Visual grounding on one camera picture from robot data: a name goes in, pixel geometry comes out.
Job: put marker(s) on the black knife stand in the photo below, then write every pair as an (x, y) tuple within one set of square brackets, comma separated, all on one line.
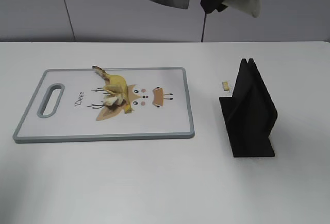
[(249, 114)]

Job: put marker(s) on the small banana slice on table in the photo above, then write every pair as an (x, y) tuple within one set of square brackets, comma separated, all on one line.
[(225, 86)]

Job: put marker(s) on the white deer cutting board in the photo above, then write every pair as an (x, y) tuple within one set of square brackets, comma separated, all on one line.
[(67, 106)]

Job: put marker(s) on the small yellow banana piece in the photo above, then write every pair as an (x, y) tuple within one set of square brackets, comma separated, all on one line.
[(127, 109)]

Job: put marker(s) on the yellow banana with stem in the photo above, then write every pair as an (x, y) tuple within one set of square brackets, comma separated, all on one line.
[(115, 87)]

